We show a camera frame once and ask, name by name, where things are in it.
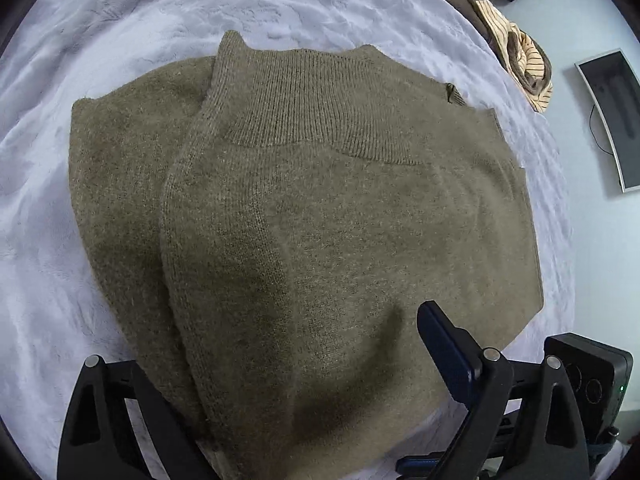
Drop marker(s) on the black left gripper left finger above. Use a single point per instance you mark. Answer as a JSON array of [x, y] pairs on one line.
[[98, 440]]

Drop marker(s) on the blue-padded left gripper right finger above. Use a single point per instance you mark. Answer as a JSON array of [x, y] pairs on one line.
[[480, 379]]

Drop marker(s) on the olive knitted sweater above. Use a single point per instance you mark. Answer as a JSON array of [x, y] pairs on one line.
[[264, 226]]

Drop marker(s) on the striped beige garment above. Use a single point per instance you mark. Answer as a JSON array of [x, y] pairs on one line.
[[522, 58]]

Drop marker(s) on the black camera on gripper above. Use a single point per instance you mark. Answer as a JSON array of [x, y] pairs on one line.
[[599, 376]]

